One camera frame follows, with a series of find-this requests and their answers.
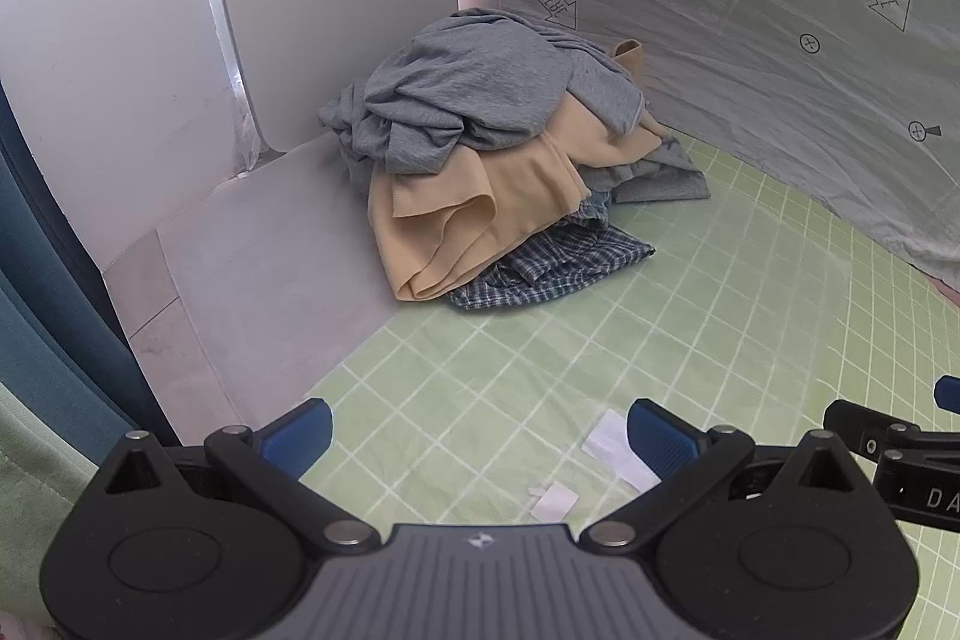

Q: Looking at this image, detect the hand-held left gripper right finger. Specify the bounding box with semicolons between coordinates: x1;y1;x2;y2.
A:
585;398;875;555

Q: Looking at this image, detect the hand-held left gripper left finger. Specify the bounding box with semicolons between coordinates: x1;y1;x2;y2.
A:
91;398;380;552

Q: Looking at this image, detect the grey jersey garment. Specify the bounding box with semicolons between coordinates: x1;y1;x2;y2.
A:
316;8;647;176

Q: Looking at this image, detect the green grid mat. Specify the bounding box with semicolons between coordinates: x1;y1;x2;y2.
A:
298;134;960;640

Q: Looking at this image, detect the small white paper scrap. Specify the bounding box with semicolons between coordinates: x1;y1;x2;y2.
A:
527;482;580;525

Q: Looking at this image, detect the white flat board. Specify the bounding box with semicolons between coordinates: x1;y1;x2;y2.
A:
101;137;398;450

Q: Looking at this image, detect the blue plaid garment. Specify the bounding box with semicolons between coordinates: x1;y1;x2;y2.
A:
448;201;655;311

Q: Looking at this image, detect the light grey cloth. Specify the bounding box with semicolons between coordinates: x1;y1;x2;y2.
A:
581;137;710;204

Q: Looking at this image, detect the pale green fabric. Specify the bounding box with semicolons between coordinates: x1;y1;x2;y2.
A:
0;377;98;627

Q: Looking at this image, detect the teal curtain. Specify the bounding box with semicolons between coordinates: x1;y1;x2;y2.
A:
0;77;181;536

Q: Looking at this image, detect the beige garment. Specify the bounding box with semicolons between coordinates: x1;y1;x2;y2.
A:
367;38;646;304

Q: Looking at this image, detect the grey carrot print sheet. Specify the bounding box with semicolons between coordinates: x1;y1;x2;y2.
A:
450;0;960;292

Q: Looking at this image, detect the white backdrop board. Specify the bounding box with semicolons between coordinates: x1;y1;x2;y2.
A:
0;0;460;272

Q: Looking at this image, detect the clear tape strip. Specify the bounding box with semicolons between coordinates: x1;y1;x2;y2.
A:
186;0;260;172

